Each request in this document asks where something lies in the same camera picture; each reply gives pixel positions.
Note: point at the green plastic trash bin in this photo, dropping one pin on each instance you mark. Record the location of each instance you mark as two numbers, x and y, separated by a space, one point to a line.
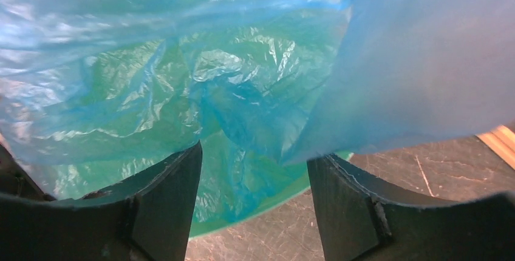
257 207

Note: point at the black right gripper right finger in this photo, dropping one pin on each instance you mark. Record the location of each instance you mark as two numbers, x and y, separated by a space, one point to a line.
363 217

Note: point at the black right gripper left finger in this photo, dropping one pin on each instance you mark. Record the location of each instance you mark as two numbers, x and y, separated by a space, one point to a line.
147 216

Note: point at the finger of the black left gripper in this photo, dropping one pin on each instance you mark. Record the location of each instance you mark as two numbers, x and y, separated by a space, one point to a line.
15 181

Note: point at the wooden clothes rack frame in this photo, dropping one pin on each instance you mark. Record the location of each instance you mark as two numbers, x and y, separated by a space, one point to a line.
501 142

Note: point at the blue plastic trash bag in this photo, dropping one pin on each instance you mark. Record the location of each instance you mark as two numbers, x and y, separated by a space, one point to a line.
405 71

